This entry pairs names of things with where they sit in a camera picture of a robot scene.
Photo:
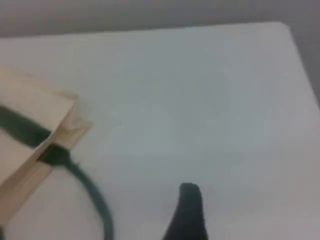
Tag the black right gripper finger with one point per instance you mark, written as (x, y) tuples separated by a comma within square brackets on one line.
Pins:
[(190, 215)]

